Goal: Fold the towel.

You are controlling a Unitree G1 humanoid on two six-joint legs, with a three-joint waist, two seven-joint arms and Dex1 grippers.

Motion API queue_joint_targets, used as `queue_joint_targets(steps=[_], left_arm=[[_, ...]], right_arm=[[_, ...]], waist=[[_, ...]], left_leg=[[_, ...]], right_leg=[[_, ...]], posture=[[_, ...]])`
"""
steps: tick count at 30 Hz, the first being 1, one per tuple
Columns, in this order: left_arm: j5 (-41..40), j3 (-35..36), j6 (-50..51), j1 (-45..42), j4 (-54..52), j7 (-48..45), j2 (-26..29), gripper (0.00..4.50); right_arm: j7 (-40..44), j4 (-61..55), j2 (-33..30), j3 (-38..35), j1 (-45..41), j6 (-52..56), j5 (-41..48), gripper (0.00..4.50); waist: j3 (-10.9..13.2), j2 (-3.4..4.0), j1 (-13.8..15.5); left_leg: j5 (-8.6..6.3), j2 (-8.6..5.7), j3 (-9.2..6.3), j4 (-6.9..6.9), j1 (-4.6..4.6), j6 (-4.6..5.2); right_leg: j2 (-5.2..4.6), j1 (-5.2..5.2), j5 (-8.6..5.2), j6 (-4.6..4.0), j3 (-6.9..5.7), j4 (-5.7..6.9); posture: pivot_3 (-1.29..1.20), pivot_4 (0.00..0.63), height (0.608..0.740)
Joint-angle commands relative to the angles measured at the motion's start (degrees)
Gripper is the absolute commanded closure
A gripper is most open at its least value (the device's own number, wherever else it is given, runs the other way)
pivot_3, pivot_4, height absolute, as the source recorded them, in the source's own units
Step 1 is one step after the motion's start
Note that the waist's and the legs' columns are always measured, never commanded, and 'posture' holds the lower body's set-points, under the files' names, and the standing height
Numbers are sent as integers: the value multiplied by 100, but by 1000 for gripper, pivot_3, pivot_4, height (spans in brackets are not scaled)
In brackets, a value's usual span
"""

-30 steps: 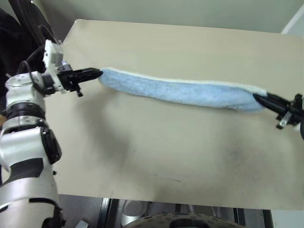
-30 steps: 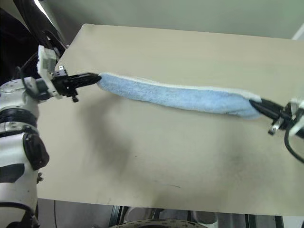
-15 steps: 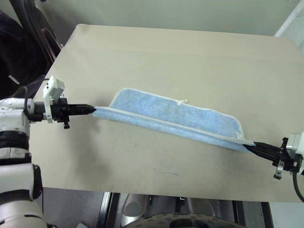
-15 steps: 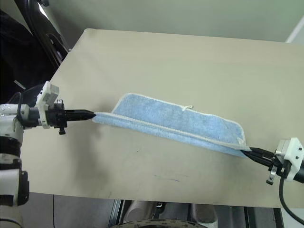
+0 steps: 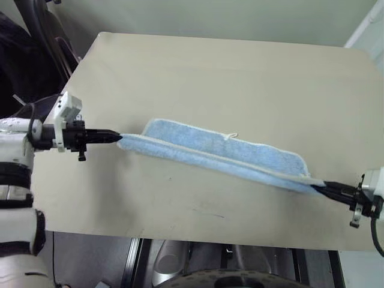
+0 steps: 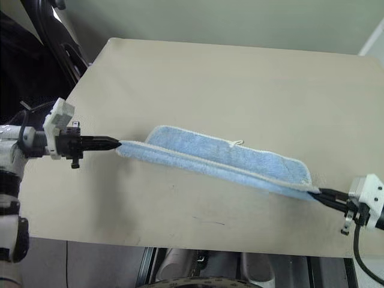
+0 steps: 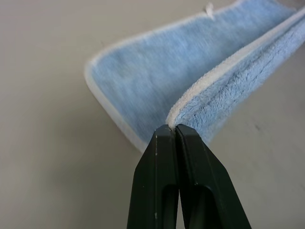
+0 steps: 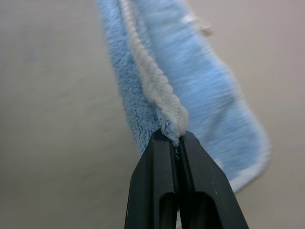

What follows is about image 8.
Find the blue plush towel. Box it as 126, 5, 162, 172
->
94, 0, 273, 193

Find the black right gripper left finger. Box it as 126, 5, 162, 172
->
124, 129, 180, 229

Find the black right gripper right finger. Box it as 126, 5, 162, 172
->
176, 131, 243, 229

